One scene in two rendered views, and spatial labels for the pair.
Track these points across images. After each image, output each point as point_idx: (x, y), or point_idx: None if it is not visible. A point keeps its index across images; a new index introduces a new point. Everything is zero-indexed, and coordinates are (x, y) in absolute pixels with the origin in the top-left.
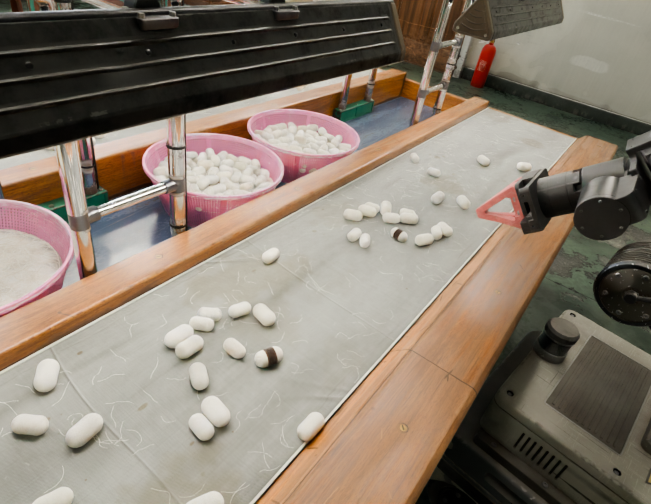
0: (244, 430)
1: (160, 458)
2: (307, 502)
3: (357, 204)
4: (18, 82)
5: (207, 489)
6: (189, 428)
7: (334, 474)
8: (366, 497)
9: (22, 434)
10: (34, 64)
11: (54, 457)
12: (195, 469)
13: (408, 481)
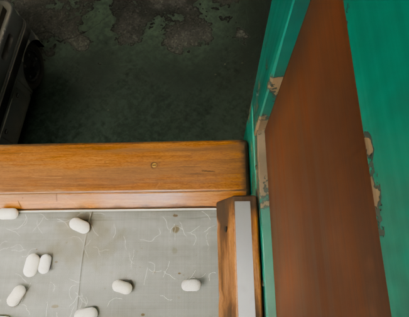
0: (32, 244)
1: (73, 268)
2: (47, 183)
3: None
4: None
5: (71, 234)
6: (49, 271)
7: (26, 182)
8: (28, 162)
9: None
10: None
11: (107, 314)
12: (66, 248)
13: (8, 150)
